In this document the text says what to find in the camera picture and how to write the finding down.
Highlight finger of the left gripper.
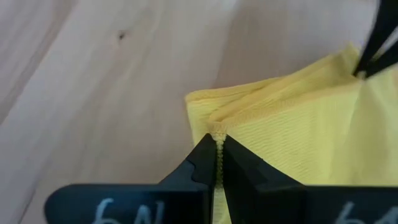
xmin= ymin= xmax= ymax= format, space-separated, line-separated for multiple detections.
xmin=353 ymin=0 xmax=398 ymax=77
xmin=365 ymin=42 xmax=398 ymax=78

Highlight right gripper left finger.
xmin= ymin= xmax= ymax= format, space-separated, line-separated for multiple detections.
xmin=45 ymin=133 xmax=218 ymax=224

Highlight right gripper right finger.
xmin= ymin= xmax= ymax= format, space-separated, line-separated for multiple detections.
xmin=222 ymin=135 xmax=398 ymax=224

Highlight yellow microfiber towel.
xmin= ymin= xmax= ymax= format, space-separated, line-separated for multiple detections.
xmin=185 ymin=43 xmax=398 ymax=224

